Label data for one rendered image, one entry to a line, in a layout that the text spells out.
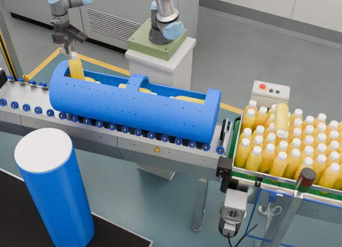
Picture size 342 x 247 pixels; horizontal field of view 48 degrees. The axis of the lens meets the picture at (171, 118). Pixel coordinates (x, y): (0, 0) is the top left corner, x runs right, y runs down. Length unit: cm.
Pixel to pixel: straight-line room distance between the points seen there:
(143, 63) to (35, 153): 79
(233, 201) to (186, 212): 97
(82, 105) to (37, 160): 36
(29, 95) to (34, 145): 51
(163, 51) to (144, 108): 42
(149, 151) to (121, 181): 97
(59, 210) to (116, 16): 222
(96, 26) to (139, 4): 63
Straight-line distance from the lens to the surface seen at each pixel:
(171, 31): 207
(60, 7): 188
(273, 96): 220
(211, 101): 191
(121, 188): 305
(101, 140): 224
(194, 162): 213
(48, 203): 219
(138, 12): 374
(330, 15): 458
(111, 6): 389
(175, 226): 288
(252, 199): 214
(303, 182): 169
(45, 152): 202
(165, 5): 201
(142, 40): 230
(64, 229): 243
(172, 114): 191
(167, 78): 228
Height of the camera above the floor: 256
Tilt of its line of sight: 47 degrees down
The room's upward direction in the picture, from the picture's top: 1 degrees clockwise
